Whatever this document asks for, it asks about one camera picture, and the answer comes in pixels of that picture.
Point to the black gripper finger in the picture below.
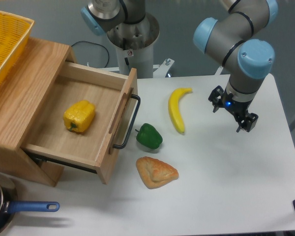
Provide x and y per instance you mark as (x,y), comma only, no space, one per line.
(216,98)
(246,123)

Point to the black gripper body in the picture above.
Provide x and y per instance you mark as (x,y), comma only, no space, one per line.
(236,108)

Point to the wooden top drawer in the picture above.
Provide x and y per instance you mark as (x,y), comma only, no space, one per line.
(95,150)

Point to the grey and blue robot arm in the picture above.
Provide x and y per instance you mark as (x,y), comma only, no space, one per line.
(230,42)

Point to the wooden drawer cabinet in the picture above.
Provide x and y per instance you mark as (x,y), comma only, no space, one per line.
(21,97)

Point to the yellow banana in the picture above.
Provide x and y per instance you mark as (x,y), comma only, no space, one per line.
(173,108)

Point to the green bell pepper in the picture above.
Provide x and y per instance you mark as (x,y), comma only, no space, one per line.
(149,137)

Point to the triangular pastry bread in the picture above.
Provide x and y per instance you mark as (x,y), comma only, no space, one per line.
(155,173)

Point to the yellow bell pepper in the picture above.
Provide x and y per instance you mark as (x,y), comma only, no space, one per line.
(79,116)

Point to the yellow plastic basket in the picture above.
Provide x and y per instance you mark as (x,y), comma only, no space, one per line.
(14,34)

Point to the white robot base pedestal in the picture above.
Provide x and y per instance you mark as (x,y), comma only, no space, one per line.
(134,45)

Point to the black pan with blue handle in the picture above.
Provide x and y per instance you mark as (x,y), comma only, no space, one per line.
(10,204)

